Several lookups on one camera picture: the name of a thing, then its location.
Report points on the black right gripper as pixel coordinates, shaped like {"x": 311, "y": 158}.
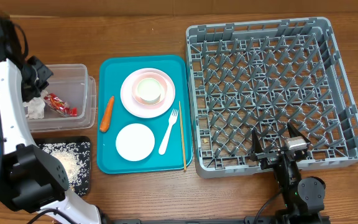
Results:
{"x": 271, "y": 158}

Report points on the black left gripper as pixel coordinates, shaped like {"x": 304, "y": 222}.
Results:
{"x": 47, "y": 74}

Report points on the red snack wrapper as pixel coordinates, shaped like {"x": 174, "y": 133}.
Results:
{"x": 60, "y": 106}

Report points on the white paper ball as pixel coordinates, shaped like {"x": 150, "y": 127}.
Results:
{"x": 35, "y": 108}

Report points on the orange carrot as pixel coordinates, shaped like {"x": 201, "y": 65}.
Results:
{"x": 106, "y": 119}

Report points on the white cup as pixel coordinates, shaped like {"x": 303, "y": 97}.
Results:
{"x": 149, "y": 91}

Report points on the small white bowl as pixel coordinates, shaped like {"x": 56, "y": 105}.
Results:
{"x": 135, "y": 142}

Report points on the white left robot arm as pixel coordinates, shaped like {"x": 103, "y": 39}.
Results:
{"x": 31, "y": 179}

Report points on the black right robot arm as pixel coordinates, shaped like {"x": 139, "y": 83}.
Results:
{"x": 303, "y": 197}

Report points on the grey dishwasher rack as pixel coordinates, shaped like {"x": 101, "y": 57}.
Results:
{"x": 248, "y": 78}

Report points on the clear plastic bin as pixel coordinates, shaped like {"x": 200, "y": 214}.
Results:
{"x": 72, "y": 84}

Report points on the black tray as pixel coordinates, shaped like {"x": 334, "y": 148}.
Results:
{"x": 74, "y": 153}

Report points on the wooden chopstick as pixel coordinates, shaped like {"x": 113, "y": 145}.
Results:
{"x": 182, "y": 139}

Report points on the white plastic fork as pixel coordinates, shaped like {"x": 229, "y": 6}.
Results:
{"x": 171, "y": 121}

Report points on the teal plastic tray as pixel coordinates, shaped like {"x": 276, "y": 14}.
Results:
{"x": 112, "y": 74}

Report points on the pink plate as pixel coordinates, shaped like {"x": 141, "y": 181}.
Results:
{"x": 146, "y": 111}

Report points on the pink bowl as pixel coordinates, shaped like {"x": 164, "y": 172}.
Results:
{"x": 159, "y": 78}

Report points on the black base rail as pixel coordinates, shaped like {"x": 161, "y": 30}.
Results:
{"x": 179, "y": 221}

